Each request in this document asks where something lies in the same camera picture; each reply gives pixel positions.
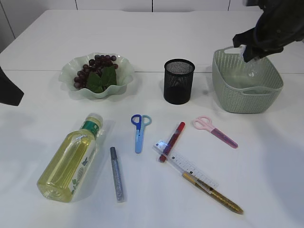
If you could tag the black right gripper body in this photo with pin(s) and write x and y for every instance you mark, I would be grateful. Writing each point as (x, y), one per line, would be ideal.
(281, 23)

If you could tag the red glitter pen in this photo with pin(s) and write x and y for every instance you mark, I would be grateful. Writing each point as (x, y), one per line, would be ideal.
(172, 142)

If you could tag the purple grape bunch with leaf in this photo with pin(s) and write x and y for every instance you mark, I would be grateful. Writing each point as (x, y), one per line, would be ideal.
(98, 74)

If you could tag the silver glitter pen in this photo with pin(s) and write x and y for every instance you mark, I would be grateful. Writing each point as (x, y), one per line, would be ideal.
(117, 176)

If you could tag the clear plastic ruler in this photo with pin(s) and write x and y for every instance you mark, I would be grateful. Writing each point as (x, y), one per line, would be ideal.
(188, 169)

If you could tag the clear plastic sheet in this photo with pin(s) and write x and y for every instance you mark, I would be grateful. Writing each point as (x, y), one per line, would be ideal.
(251, 68)

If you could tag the black mesh pen holder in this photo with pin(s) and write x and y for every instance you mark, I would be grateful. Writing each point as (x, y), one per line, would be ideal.
(178, 78)

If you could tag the pink handled scissors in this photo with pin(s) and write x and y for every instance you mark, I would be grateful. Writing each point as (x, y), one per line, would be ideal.
(205, 123)

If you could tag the pale green wavy glass plate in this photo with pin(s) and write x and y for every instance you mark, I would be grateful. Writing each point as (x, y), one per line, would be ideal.
(124, 75)

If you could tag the gold glitter pen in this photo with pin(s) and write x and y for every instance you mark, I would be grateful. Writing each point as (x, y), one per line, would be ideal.
(224, 201)

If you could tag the yellow tea plastic bottle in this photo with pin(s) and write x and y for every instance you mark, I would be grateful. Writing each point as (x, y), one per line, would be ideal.
(65, 173)

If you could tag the blue handled scissors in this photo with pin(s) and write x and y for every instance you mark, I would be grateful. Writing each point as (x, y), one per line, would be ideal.
(140, 121)

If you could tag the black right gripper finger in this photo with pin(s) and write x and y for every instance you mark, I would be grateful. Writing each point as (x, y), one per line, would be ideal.
(246, 38)
(258, 53)

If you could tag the pale green plastic basket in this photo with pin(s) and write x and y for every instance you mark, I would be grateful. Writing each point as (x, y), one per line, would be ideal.
(239, 93)

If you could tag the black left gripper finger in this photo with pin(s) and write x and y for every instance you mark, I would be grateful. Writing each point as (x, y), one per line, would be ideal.
(10, 94)

